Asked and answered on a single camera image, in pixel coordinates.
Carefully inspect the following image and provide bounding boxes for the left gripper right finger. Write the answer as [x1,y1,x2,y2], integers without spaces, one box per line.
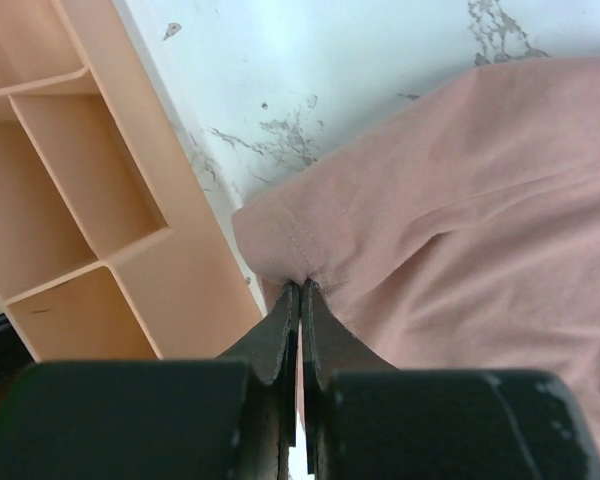
[300,281,600,479]

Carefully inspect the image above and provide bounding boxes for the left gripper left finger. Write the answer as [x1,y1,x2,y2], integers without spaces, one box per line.
[0,283,300,479]

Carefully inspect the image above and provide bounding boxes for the pink t shirt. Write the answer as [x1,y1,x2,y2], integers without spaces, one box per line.
[232,56,600,451]

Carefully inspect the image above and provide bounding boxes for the orange desk organizer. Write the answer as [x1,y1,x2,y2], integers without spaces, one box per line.
[0,1,261,361]

